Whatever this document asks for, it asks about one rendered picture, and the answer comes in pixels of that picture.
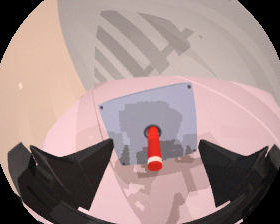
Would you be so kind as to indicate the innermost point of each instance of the red peg with white band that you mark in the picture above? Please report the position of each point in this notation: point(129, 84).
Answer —
point(154, 155)

